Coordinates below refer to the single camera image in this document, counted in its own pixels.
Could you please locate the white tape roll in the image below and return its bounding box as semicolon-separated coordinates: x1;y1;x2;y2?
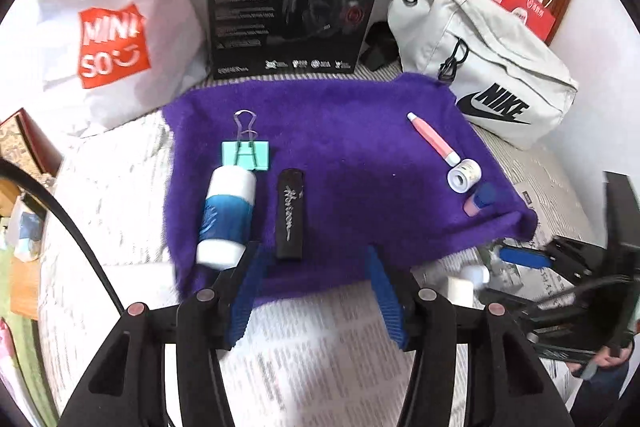
446;158;482;194

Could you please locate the pink cloth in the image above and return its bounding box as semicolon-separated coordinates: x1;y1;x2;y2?
0;317;51;427

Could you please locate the blue box in clear case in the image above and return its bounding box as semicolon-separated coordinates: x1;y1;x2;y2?
5;197;48;260

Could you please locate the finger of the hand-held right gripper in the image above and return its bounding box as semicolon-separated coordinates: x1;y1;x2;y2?
482;277;601;323
500;247;549;269

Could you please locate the patterned book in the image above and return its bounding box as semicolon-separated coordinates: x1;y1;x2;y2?
0;108;63;175

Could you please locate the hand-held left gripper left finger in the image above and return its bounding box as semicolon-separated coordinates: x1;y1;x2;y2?
60;241;263;427

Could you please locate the black rectangular box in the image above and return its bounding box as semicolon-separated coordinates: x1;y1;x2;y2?
276;168;306;260

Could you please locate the person's right hand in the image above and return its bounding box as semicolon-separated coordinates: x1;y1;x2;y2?
582;342;634;371

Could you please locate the white cube charger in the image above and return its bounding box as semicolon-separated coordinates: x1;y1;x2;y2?
446;276;472;306

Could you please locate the wooden nightstand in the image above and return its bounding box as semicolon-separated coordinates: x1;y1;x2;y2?
0;107;66;320

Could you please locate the grey waist bag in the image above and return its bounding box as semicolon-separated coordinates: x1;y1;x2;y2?
387;0;579;152

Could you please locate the newspaper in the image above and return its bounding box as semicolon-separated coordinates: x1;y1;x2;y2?
220;177;576;427

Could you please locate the blue and pink small tube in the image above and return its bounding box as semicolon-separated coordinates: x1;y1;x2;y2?
463;184;497;216

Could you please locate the black cable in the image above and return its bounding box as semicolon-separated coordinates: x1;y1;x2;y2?
0;159;128;313

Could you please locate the black object behind bag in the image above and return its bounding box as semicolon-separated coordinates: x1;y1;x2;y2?
362;22;401;70

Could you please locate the white and blue bottle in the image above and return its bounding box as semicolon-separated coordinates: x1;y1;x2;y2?
196;165;257;270

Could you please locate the green binder clip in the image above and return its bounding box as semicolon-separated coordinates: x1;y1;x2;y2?
221;109;273;172

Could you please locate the small white bottle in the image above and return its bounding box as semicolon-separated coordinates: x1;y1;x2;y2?
462;265;491;290

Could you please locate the purple towel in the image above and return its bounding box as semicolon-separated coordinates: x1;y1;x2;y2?
162;72;538;303

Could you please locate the pink pen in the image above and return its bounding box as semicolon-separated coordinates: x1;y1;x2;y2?
406;112;460;166

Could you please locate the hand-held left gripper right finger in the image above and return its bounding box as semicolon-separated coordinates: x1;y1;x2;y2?
365;246;576;427

